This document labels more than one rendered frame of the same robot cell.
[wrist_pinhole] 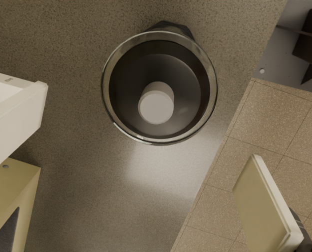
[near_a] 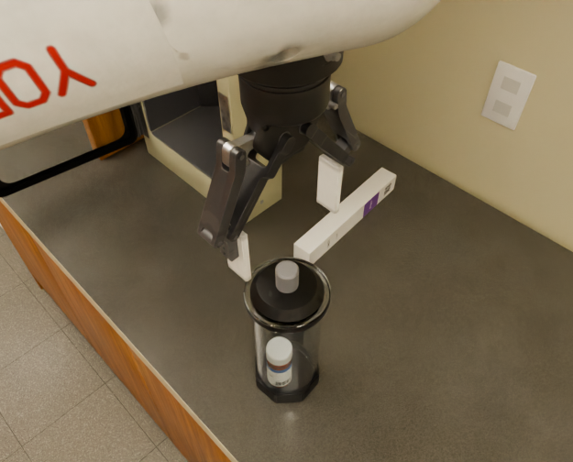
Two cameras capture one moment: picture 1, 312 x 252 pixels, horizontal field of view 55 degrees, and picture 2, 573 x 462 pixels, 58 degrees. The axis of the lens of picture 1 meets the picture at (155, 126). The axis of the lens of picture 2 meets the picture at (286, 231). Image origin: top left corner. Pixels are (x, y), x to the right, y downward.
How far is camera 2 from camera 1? 0.42 m
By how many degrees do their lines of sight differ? 33
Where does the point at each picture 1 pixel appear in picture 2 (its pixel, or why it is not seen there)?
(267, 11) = not seen: outside the picture
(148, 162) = (192, 309)
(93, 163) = (220, 265)
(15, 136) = (324, 184)
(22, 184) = not seen: hidden behind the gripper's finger
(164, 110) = (283, 272)
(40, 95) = (333, 206)
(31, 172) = not seen: hidden behind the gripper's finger
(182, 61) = (303, 306)
